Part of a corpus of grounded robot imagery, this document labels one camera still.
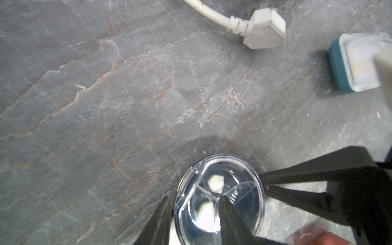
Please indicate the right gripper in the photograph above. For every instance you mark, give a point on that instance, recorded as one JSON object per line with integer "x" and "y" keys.
{"x": 367, "y": 208}

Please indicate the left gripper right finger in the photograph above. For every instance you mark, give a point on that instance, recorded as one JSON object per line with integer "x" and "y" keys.
{"x": 234, "y": 231}

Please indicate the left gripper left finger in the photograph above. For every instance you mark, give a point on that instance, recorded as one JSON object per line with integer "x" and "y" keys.
{"x": 157, "y": 230}

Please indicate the dark blue round pillbox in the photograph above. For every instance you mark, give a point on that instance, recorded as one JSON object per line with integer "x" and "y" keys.
{"x": 196, "y": 213}

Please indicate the dark red small pillbox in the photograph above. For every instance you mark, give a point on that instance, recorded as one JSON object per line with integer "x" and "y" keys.
{"x": 319, "y": 237}

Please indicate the teal rectangular pillbox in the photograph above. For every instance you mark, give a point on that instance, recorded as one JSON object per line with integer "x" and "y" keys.
{"x": 351, "y": 58}

